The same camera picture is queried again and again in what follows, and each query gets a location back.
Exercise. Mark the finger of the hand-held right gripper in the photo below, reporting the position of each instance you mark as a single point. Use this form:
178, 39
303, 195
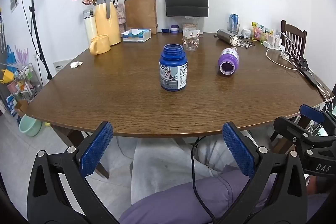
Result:
294, 132
311, 112

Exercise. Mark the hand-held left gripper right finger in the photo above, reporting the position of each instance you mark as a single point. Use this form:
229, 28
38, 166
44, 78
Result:
239, 150

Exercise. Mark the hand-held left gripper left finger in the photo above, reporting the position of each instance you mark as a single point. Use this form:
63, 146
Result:
95, 150

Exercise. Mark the printed clear glass cup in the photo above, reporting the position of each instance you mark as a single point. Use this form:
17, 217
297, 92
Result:
190, 40

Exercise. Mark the black flat device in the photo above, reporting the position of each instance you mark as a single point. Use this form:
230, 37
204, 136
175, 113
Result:
308, 73

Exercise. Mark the grey cloth garment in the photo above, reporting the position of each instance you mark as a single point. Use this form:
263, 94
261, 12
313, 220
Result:
162, 158

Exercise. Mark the green plastic basin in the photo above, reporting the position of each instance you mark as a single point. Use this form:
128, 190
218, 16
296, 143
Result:
30, 127

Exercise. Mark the white charger block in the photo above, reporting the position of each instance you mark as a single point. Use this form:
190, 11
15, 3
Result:
271, 41

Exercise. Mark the wooden chair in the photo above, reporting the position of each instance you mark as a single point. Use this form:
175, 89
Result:
292, 32

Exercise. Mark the cardboard box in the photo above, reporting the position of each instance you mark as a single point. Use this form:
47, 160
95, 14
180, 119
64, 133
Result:
21, 107

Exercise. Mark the crumpled white tissue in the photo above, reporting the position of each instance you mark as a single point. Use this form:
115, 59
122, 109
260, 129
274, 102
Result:
76, 64

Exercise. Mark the purple plastic bottle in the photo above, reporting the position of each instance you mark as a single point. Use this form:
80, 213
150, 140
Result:
229, 57

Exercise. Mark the colourful snack packet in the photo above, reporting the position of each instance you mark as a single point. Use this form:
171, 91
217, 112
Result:
260, 32

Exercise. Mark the white earphones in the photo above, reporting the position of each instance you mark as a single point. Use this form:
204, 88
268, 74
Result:
245, 43

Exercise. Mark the small white box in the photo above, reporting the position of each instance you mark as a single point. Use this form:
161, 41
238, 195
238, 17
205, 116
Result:
246, 33

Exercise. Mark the yellow mug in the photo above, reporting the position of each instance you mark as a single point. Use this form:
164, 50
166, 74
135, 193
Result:
101, 45

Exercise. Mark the blue plastic bottle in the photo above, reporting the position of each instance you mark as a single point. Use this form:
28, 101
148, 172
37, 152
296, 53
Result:
172, 58

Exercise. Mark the clear drinking glass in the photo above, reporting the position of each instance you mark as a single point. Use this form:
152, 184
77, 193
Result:
233, 28

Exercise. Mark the steel tumbler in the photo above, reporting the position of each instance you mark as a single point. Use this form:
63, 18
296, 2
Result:
225, 35

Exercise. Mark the tissue box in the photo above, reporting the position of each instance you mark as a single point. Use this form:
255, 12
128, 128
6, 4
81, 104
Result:
136, 35

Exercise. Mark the blue drink can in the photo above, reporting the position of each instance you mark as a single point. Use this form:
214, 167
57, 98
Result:
233, 18

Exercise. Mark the white thermos bottle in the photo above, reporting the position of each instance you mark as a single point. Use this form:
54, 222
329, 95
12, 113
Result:
90, 27

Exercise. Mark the blue bag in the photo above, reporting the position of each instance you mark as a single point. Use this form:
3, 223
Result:
11, 57

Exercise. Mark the yellow thermos jug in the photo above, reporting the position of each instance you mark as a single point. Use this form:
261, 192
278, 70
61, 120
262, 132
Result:
105, 24

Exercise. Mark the clear snack jar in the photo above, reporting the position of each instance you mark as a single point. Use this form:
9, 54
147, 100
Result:
190, 23

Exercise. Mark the small purple-lid jar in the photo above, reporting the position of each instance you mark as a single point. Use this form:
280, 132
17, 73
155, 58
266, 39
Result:
174, 29

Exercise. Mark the pink vase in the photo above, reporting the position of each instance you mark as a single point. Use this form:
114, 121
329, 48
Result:
121, 15

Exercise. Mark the blue lid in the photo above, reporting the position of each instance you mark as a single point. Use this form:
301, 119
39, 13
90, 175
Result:
165, 30

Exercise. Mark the brown paper bag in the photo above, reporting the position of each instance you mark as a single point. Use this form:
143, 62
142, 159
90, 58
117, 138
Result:
140, 14

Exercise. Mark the black light stand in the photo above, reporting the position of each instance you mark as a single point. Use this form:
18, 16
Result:
35, 19

